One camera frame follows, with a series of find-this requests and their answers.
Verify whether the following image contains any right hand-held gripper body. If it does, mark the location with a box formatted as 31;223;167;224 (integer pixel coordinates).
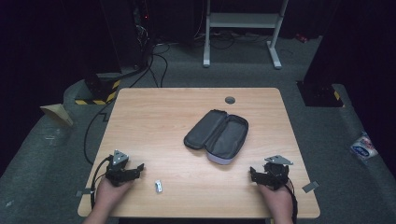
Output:
257;154;294;191

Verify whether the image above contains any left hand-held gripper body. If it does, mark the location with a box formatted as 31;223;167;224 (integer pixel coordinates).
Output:
105;149;135;188

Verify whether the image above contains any person's left hand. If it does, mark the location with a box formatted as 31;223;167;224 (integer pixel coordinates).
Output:
92;176;134;217

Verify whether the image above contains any person's right hand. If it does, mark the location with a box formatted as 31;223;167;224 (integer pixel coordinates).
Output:
256;180;295;220

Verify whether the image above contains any grey tape strip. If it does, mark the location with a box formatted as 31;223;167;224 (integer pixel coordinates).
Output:
301;180;320;194
75;188;95;198

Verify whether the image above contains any open grey pencil case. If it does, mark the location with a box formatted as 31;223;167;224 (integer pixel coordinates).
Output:
183;108;250;166

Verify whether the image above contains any black yellow striped stand base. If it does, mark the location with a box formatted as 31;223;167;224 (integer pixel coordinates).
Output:
74;73;121;106

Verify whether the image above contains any beige cardboard wedge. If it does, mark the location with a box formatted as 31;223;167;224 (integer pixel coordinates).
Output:
39;103;75;128

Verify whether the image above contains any white and blue plastic packet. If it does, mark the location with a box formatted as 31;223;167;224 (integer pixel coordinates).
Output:
349;131;380;161

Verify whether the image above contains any black computer tower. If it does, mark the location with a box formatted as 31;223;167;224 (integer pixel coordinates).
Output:
99;0;157;71

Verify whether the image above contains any white metal stand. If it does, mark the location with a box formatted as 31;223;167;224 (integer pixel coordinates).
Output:
202;0;290;70

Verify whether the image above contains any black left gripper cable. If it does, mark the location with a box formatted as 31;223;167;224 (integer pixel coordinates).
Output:
89;154;114;210

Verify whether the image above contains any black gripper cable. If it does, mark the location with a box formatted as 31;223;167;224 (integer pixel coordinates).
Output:
284;176;299;224
89;154;114;210

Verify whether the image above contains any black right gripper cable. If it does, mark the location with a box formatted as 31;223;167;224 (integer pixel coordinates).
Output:
284;176;299;224

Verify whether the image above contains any black floor cable bundle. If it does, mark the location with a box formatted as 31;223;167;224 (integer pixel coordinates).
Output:
106;40;172;90

